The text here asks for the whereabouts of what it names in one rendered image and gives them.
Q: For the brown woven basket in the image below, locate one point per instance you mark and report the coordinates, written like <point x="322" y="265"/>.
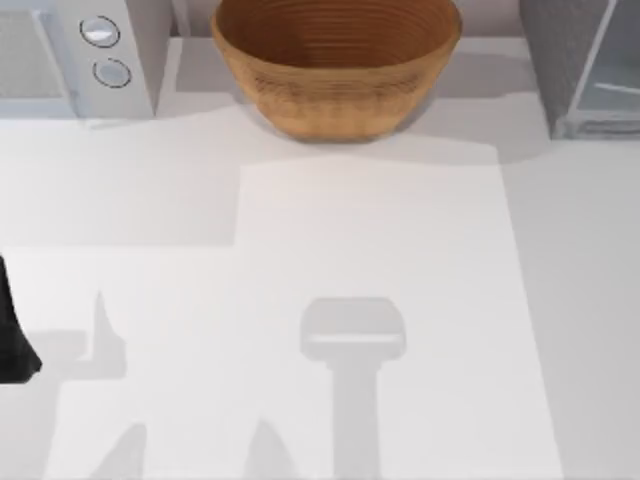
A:
<point x="335" y="75"/>

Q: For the round microwave knob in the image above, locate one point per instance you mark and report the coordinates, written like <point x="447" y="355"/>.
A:
<point x="112" y="72"/>
<point x="99" y="31"/>

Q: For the pale microwave oven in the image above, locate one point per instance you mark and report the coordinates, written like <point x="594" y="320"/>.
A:
<point x="75" y="60"/>

